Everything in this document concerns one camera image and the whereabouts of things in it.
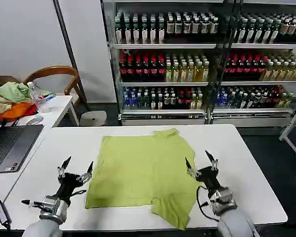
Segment clear plastic water bottle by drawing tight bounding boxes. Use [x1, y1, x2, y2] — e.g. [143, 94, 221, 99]
[27, 81, 44, 113]

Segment yellow-green t-shirt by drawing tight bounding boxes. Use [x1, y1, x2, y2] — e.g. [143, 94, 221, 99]
[85, 128, 200, 232]

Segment green crumpled garment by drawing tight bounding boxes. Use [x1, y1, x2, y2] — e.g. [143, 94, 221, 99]
[0, 82, 32, 102]

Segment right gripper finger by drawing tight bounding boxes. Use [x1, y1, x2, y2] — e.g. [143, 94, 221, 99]
[205, 150, 220, 172]
[185, 157, 201, 181]

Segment grey computer mouse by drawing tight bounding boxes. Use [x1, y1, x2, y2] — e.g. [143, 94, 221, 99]
[25, 115, 43, 125]

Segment orange crumpled garment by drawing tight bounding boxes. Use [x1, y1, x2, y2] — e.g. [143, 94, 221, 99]
[0, 102, 38, 122]

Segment black slanted pole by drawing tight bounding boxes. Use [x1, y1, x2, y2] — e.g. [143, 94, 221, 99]
[52, 0, 91, 112]

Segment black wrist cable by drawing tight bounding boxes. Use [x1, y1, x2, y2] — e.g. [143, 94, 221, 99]
[196, 185, 220, 222]
[70, 189, 87, 198]

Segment grey adapter with cable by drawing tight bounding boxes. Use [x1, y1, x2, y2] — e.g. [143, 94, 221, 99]
[0, 192, 12, 232]

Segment wooden chair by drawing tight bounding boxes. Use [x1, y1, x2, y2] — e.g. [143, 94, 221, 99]
[22, 66, 81, 110]

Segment white round floor stool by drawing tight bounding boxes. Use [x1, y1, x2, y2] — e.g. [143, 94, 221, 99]
[79, 110, 108, 127]

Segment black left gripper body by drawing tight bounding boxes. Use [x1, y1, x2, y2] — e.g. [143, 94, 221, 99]
[54, 172, 83, 205]

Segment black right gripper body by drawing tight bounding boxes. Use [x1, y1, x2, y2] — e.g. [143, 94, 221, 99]
[196, 166, 225, 196]

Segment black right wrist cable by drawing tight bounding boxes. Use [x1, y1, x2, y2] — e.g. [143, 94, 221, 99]
[196, 185, 220, 222]

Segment white metal frame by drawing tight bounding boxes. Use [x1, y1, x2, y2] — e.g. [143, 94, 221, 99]
[278, 98, 296, 165]

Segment white side desk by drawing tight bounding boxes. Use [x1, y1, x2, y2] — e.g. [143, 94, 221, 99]
[0, 95, 80, 205]

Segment dark grey laptop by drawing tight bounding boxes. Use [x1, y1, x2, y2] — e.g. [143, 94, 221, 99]
[0, 114, 44, 173]

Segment drinks shelf with bottles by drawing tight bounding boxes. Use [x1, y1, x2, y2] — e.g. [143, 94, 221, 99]
[101, 0, 222, 125]
[209, 0, 296, 128]

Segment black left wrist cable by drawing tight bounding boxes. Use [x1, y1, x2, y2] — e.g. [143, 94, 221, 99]
[70, 189, 87, 198]

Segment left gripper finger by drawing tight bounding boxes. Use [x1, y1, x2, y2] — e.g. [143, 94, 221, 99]
[75, 161, 94, 184]
[57, 156, 72, 179]

